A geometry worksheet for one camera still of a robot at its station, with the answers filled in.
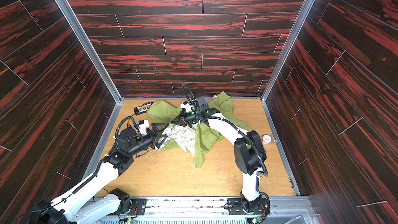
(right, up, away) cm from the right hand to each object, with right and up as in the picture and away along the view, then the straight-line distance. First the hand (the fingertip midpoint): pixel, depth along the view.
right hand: (172, 120), depth 81 cm
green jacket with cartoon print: (+9, -3, -3) cm, 10 cm away
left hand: (0, -4, -8) cm, 9 cm away
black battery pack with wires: (-27, +7, +30) cm, 41 cm away
